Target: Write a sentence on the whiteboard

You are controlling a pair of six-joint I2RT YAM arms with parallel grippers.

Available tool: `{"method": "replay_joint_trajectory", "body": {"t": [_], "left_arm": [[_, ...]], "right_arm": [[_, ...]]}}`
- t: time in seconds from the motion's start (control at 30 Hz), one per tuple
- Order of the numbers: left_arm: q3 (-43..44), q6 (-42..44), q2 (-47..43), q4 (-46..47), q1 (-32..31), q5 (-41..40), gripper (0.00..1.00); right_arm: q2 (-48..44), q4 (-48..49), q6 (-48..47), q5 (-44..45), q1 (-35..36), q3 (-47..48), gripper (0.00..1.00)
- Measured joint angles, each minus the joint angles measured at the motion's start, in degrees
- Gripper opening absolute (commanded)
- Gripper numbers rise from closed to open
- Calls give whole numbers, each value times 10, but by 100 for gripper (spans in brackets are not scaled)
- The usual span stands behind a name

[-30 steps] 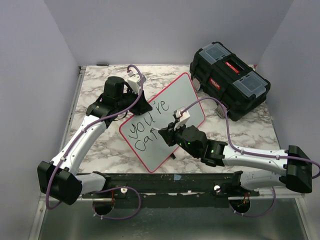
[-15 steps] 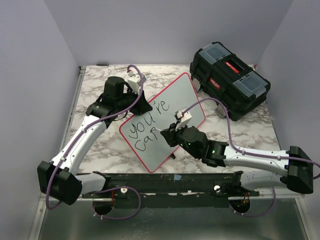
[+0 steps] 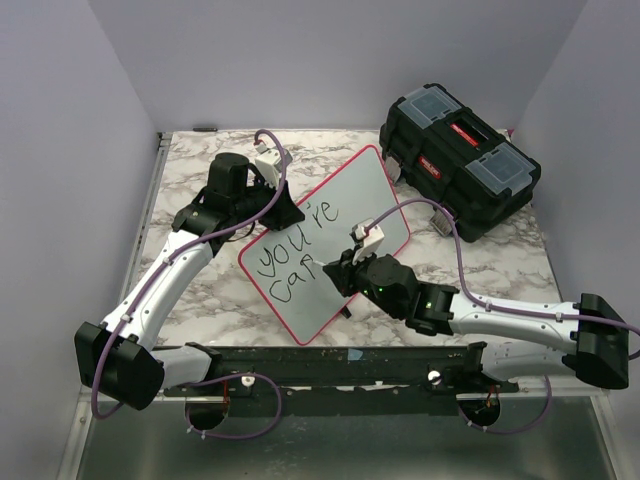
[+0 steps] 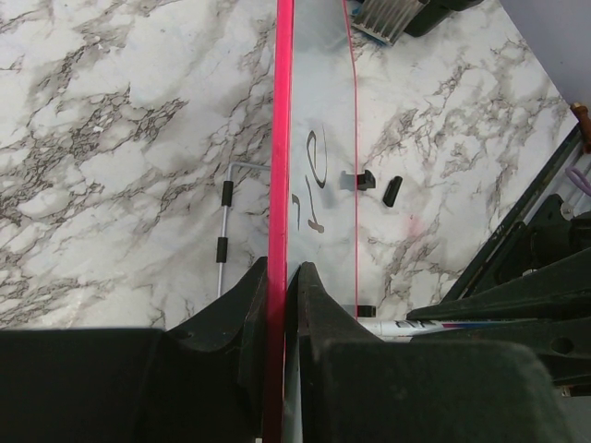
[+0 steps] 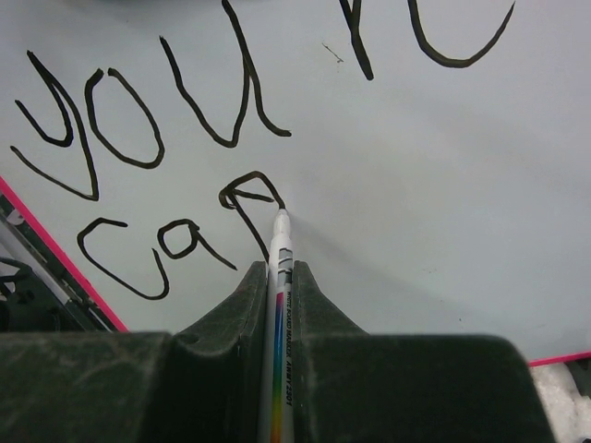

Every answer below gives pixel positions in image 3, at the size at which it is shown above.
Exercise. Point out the pink-framed whiteboard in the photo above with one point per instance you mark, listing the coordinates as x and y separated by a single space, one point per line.
279 264

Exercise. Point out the black mounting base rail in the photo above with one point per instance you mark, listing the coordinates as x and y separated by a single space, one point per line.
320 381

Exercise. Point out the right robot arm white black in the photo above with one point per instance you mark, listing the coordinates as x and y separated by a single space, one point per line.
587 338

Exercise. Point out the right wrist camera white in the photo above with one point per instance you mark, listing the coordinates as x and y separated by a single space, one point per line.
366 239

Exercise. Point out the blue tape piece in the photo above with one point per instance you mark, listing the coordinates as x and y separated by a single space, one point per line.
354 354

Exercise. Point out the black toolbox with red handle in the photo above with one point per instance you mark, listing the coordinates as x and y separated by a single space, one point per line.
454 158

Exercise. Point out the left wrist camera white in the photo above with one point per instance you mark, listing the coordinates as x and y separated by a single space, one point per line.
270 163

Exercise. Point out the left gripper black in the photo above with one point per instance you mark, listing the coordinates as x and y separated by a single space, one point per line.
286 212

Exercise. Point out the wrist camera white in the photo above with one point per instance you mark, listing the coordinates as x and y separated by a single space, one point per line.
366 239
270 163

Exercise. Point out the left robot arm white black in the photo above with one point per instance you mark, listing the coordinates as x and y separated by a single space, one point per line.
116 357

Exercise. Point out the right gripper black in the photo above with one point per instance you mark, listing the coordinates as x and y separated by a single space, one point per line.
342 272

